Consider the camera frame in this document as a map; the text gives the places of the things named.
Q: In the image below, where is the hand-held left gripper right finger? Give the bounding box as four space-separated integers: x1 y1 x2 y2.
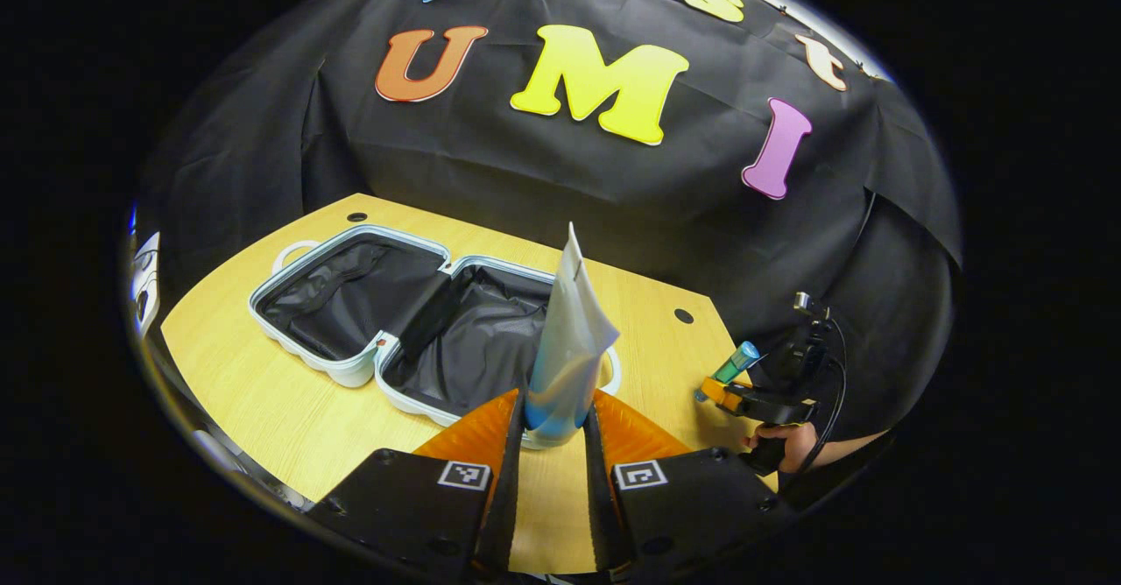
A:
582 390 782 574

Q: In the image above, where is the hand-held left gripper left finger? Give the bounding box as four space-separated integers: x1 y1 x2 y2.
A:
311 388 527 581

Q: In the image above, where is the teal bottle with blue cap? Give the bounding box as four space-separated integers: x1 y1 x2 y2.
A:
696 342 761 404

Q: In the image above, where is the white and blue squeeze tube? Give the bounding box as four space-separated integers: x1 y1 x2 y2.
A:
524 222 621 450

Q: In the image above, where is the light blue suitcase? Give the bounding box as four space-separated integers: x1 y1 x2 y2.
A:
249 224 624 452

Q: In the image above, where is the black backdrop cloth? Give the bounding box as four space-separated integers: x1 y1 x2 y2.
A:
140 0 962 446

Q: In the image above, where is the white panel with dark shapes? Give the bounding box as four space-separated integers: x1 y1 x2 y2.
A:
130 231 164 338

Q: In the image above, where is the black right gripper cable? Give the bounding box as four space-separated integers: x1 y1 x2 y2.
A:
793 315 849 474

